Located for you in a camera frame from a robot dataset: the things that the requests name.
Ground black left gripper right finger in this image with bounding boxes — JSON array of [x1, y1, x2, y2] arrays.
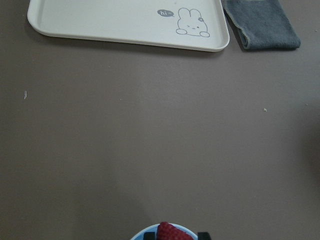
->
[[197, 231, 211, 240]]

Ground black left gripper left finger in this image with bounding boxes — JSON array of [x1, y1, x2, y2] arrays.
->
[[144, 232, 157, 240]]

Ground red strawberry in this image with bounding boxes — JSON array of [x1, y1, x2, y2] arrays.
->
[[156, 222, 188, 240]]

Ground light blue plastic cup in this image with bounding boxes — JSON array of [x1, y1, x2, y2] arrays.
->
[[131, 222, 198, 240]]

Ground cream rabbit tray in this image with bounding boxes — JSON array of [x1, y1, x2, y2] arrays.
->
[[27, 0, 230, 52]]

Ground grey folded cloth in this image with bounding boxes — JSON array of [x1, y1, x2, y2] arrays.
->
[[222, 0, 301, 51]]

